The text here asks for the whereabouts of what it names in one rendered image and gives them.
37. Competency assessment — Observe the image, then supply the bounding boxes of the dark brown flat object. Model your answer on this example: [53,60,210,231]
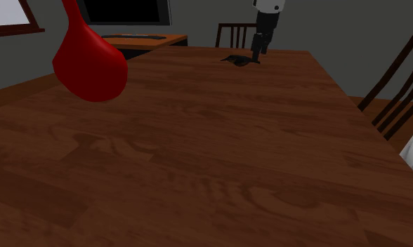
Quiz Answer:
[220,54,261,68]

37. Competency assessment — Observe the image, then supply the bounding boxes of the dark wooden chair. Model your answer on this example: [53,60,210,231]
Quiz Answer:
[215,22,258,49]
[357,34,413,142]

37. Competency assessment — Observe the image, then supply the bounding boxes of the brown wooden table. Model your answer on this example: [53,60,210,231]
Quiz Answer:
[0,45,413,247]

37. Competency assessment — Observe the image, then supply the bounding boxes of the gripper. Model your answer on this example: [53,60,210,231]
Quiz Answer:
[250,10,280,65]

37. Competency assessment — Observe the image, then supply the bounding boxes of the window with dark red frame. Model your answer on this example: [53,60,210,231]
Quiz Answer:
[0,0,46,39]

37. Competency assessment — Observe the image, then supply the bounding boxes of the wooden stand with black television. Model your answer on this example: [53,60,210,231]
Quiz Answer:
[77,0,189,61]

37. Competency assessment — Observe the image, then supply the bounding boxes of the red vase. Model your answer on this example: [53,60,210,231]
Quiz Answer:
[51,0,129,103]

